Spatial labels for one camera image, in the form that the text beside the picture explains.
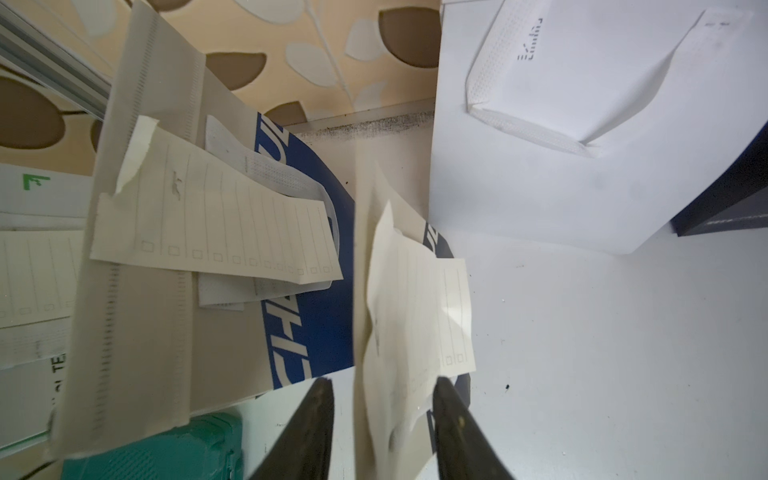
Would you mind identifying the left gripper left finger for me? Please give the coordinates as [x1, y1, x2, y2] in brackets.
[250, 377, 335, 480]

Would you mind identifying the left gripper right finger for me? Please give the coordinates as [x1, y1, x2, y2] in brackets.
[433, 377, 514, 480]

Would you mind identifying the blue white Cheerful bag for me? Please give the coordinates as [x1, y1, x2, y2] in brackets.
[49, 1, 354, 459]

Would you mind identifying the navy bag front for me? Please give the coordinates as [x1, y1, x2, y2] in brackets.
[353, 145, 476, 479]

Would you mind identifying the navy bag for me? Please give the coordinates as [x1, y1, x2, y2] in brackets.
[671, 125, 768, 237]
[353, 145, 476, 479]

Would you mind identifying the green white bag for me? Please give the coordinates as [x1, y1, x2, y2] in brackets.
[1, 164, 92, 456]

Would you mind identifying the green tool case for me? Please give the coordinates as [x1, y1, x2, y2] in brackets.
[61, 413, 244, 479]

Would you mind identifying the large white paper bag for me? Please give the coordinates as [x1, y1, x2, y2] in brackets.
[429, 1, 767, 254]

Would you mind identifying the navy bag rear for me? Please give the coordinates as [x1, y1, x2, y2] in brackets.
[671, 125, 768, 237]

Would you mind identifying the aluminium frame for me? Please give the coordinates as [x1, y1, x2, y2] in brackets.
[1, 1, 110, 120]

